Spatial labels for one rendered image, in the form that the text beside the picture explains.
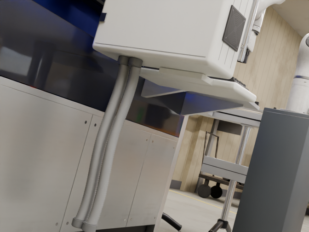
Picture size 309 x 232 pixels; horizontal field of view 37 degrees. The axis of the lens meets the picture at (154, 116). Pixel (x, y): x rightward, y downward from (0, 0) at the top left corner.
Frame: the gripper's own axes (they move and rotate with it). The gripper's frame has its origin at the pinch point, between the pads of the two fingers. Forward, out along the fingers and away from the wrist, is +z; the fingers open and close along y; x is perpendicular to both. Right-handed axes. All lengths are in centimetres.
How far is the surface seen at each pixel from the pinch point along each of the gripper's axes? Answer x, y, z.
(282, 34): -127, -570, -196
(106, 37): -17, 104, 26
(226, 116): -29, -82, 24
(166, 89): -16, 50, 32
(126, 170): -28, 45, 73
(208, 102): -13.1, 0.5, 27.2
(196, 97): -21.0, 0.5, 25.9
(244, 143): -12, -86, 40
